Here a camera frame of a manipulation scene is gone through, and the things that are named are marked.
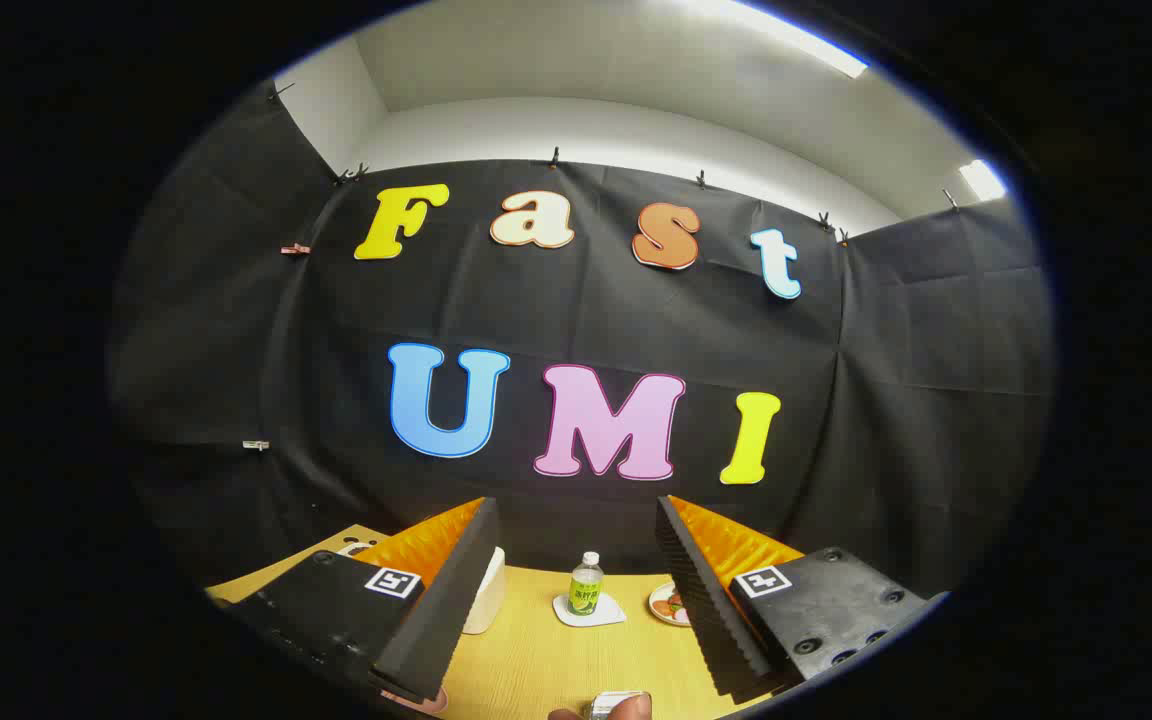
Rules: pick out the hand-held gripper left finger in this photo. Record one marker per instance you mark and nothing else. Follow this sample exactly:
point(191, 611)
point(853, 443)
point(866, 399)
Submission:
point(436, 620)

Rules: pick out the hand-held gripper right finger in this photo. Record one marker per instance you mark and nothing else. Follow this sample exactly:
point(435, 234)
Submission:
point(701, 600)

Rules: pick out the white plate with food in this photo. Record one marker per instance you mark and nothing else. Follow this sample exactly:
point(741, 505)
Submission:
point(668, 606)

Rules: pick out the white coaster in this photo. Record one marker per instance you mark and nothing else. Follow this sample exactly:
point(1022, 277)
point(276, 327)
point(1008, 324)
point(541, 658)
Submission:
point(608, 613)

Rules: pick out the green label drink bottle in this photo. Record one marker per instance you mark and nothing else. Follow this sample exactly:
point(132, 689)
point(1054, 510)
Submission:
point(586, 590)

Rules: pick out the black backdrop cloth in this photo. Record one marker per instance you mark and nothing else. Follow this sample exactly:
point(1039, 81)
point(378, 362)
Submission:
point(586, 320)

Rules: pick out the row of black clips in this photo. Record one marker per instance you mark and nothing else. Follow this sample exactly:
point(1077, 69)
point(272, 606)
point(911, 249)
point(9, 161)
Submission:
point(554, 158)

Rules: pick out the ceiling light panel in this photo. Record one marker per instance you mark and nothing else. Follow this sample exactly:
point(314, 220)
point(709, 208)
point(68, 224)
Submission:
point(982, 180)

